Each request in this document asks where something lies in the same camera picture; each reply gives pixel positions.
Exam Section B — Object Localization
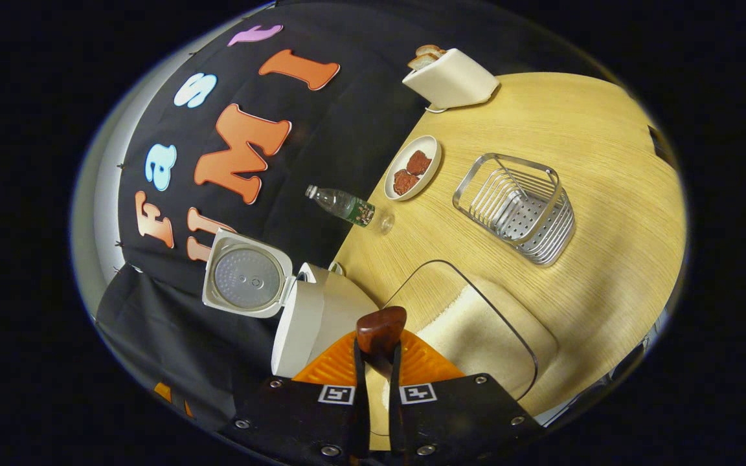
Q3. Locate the white plate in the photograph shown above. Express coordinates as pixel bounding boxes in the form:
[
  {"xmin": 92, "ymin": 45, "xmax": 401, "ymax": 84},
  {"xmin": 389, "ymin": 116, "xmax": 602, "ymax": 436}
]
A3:
[{"xmin": 384, "ymin": 135, "xmax": 442, "ymax": 202}]

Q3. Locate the clear plastic water bottle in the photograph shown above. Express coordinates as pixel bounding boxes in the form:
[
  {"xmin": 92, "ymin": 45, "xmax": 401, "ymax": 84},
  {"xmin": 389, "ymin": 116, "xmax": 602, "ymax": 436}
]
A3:
[{"xmin": 304, "ymin": 184, "xmax": 395, "ymax": 235}]

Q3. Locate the metal wire chopstick holder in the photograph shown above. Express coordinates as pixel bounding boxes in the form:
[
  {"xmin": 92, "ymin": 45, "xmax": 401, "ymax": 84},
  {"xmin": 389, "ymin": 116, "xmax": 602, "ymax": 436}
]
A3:
[{"xmin": 452, "ymin": 153, "xmax": 576, "ymax": 267}]

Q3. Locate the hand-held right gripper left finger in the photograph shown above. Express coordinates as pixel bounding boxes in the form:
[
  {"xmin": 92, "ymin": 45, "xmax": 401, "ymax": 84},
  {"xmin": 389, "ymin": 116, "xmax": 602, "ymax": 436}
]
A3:
[{"xmin": 216, "ymin": 330, "xmax": 372, "ymax": 465}]

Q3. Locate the cream white toaster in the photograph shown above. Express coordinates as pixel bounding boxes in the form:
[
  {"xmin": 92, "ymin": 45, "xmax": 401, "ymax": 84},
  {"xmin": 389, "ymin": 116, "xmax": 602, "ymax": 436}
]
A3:
[{"xmin": 402, "ymin": 48, "xmax": 500, "ymax": 110}]

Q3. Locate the white rice cooker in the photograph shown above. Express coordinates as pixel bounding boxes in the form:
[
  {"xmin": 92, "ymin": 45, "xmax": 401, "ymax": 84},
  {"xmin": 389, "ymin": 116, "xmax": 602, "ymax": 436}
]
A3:
[{"xmin": 202, "ymin": 228, "xmax": 381, "ymax": 380}]

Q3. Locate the black table edge bracket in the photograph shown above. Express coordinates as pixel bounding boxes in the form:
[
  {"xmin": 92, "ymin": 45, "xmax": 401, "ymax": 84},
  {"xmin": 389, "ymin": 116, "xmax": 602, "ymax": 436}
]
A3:
[{"xmin": 648, "ymin": 124, "xmax": 679, "ymax": 170}]

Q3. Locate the black backdrop cloth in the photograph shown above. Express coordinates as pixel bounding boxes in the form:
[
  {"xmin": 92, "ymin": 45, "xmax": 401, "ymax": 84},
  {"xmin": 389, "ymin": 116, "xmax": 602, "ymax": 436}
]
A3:
[{"xmin": 91, "ymin": 0, "xmax": 607, "ymax": 431}]

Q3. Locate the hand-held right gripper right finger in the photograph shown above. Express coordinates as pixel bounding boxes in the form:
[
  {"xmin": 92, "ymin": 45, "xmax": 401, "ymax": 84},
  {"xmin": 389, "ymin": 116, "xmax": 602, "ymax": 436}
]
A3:
[{"xmin": 387, "ymin": 330, "xmax": 547, "ymax": 465}]

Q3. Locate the red meat piece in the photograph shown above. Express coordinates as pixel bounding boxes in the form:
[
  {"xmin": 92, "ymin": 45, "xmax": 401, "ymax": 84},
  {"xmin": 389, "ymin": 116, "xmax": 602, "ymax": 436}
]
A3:
[
  {"xmin": 407, "ymin": 150, "xmax": 433, "ymax": 177},
  {"xmin": 393, "ymin": 169, "xmax": 420, "ymax": 196}
]

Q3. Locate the brown wooden spoon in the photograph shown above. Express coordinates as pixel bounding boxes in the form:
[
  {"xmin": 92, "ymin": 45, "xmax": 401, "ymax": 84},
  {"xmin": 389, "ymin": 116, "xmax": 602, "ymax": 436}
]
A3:
[{"xmin": 356, "ymin": 306, "xmax": 408, "ymax": 389}]

